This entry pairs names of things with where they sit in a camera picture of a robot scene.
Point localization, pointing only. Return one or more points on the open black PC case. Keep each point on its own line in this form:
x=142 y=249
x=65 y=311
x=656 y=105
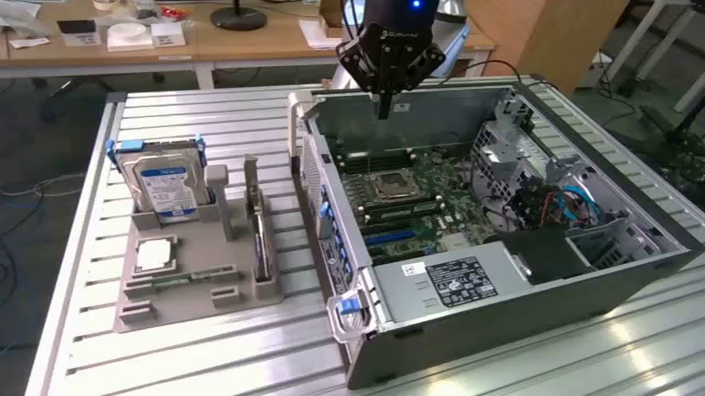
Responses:
x=496 y=330

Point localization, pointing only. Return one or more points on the green graphics card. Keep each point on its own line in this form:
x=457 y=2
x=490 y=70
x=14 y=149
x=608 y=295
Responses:
x=259 y=231

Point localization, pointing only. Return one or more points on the perforated metal drive cage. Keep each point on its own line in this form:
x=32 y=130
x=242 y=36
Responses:
x=506 y=165

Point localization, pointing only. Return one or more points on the grey metal disk bay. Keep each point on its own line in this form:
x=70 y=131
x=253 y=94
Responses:
x=617 y=243

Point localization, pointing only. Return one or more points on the black fan shroud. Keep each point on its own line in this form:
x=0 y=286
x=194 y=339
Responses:
x=545 y=255

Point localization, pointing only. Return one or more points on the silver CPU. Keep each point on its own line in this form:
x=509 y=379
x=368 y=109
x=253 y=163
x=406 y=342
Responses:
x=154 y=255

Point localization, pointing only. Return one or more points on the hard disk with blue label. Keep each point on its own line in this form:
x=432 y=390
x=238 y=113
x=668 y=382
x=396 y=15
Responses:
x=165 y=194

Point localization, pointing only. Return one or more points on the dark grey small object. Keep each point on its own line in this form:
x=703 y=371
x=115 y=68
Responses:
x=145 y=14

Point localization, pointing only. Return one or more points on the brown cardboard box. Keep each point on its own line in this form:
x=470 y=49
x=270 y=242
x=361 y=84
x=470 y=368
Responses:
x=330 y=12

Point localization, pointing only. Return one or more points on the wooden cabinet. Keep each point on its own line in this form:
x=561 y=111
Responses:
x=551 y=41

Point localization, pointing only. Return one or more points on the red packet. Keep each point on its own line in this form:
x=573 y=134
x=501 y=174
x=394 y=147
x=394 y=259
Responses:
x=174 y=13

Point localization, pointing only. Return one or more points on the white table frame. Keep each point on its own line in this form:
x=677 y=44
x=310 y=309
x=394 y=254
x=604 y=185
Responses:
x=664 y=43

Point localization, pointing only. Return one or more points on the plain white box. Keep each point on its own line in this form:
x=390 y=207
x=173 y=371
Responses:
x=167 y=35

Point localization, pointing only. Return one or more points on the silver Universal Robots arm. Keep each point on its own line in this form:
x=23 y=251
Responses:
x=454 y=45

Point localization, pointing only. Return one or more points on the green RAM stick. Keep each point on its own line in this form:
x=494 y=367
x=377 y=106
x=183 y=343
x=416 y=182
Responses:
x=177 y=280

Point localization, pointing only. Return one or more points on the grey parts rack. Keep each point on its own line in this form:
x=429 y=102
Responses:
x=203 y=305

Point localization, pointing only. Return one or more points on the black floor stand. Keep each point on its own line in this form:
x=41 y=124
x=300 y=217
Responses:
x=677 y=136

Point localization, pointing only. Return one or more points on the white round container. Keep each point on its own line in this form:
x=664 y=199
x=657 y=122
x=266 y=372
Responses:
x=130 y=37

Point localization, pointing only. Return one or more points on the white paper stack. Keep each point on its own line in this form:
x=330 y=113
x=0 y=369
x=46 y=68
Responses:
x=317 y=35

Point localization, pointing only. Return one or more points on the clear plastic bag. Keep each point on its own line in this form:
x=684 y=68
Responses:
x=22 y=16

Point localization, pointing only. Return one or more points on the CPU socket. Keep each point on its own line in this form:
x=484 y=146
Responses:
x=394 y=185

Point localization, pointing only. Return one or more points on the blue expansion slot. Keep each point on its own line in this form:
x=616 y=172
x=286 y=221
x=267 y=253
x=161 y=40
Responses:
x=388 y=237

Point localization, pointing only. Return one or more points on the white paper card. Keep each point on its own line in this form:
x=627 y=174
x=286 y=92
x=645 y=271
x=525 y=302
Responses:
x=28 y=42

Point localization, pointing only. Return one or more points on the blue case latch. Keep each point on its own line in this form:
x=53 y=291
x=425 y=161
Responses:
x=348 y=307

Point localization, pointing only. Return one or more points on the black RAM stick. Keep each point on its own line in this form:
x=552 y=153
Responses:
x=402 y=210

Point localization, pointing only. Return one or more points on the beige tape roll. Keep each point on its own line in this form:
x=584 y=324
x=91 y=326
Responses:
x=105 y=4

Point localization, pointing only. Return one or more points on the wooden desk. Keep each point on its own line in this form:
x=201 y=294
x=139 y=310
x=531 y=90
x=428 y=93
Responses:
x=247 y=45

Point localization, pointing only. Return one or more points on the grey power supply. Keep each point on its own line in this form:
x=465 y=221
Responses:
x=408 y=297

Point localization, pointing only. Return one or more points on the small silver chipset heatsink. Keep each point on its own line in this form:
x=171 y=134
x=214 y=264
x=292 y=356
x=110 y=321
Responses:
x=457 y=242

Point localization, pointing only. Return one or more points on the green motherboard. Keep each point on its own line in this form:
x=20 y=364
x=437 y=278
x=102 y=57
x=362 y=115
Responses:
x=436 y=231

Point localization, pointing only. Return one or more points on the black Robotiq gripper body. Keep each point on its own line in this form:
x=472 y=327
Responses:
x=400 y=24

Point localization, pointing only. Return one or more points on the black round lamp base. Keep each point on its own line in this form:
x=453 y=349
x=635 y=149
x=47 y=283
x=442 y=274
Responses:
x=238 y=18

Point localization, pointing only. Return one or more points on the white box with black lid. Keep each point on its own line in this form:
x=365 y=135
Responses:
x=78 y=33

